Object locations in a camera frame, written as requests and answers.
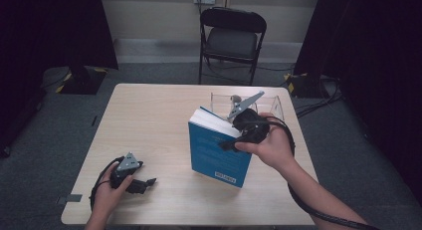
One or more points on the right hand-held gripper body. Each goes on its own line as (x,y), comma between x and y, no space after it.
(253,127)

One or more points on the small grey lump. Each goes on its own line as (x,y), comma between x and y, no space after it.
(235,98)

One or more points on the clear acrylic book rack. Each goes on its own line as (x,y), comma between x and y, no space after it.
(277,105)

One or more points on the black folding chair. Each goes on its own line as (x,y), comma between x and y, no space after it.
(232,41)

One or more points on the blue book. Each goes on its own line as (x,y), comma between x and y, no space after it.
(215,153)

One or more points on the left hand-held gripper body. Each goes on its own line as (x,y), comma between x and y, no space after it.
(127,165)

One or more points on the black stand base striped tape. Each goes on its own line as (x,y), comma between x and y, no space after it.
(83,82)
(303,87)

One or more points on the grey tape strip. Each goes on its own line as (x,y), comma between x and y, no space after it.
(69,198)

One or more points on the person's right hand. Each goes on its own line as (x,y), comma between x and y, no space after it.
(277,148)

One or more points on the person's left hand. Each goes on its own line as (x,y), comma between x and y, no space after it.
(106,198)

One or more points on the black curtain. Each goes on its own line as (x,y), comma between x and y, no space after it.
(375,57)
(49,24)

